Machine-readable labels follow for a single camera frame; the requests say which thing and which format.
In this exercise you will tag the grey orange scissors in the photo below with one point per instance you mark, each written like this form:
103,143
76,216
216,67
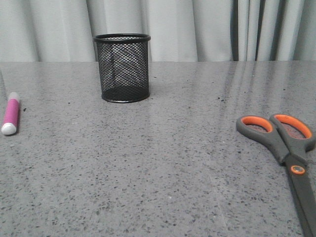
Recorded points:
289,140

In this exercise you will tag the pink marker pen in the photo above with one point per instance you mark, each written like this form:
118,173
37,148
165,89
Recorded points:
11,116

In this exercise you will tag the black mesh pen bin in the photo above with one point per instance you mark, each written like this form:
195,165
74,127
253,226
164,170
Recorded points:
123,66

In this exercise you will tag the grey curtain backdrop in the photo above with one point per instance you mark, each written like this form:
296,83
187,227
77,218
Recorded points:
180,30

